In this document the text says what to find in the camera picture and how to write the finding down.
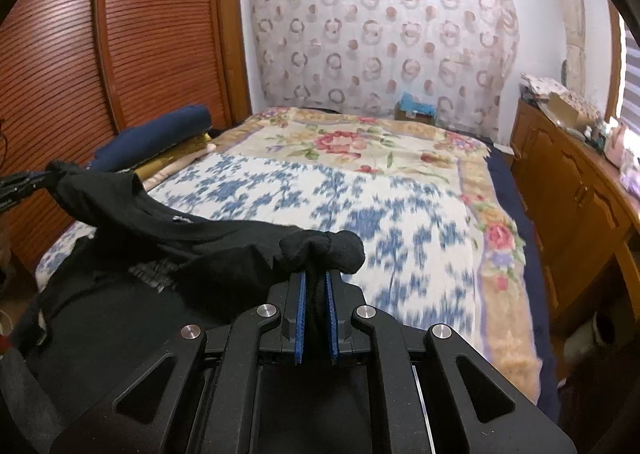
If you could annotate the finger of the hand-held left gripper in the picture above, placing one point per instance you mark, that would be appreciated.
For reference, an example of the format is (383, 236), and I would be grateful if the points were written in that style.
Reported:
(20, 184)

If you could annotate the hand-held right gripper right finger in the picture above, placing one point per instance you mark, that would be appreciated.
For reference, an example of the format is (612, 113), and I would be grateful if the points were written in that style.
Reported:
(331, 319)

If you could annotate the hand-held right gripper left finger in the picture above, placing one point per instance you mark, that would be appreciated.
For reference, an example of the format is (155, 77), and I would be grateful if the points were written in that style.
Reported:
(298, 319)

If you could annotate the black printed t-shirt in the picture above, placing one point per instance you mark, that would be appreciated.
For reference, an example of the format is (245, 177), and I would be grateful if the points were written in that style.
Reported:
(150, 244)

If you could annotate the navy folded cloth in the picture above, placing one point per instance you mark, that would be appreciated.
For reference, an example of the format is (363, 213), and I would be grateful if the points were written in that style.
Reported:
(155, 134)

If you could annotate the wooden louvered wardrobe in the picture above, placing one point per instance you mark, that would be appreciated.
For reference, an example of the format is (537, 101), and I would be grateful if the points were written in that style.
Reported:
(125, 59)

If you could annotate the floral blanket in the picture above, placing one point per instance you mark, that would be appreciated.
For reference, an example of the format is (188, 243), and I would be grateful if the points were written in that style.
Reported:
(350, 139)

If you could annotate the navy bed sheet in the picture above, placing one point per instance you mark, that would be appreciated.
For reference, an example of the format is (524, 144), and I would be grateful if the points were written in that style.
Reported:
(530, 259)

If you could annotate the cardboard box with teal cloth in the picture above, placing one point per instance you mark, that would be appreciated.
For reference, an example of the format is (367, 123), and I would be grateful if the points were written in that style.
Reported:
(415, 109)

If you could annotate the pale slipper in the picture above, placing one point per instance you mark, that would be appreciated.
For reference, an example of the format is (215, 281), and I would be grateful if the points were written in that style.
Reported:
(590, 339)

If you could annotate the wooden cabinet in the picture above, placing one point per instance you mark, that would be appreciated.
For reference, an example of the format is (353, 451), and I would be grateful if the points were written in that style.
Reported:
(565, 194)

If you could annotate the circle patterned sheer curtain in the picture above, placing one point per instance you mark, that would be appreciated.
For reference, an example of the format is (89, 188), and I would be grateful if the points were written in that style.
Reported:
(380, 34)

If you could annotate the patterned cloth pile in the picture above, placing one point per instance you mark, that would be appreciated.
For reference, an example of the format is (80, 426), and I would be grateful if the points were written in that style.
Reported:
(542, 86)

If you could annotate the open cardboard box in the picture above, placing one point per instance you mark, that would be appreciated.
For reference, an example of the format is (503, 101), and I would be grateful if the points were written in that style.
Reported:
(567, 111)

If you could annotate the lavender tissue pack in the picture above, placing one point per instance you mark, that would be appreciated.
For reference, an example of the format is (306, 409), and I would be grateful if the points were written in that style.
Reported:
(631, 179)

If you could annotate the pink jug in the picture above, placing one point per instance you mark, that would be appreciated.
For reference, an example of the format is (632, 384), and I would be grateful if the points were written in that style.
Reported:
(617, 141)

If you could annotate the pale window curtain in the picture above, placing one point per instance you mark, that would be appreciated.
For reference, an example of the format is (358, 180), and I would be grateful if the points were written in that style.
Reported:
(570, 19)

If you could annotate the striped window blind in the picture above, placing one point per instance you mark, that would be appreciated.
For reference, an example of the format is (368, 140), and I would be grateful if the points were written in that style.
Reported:
(631, 79)

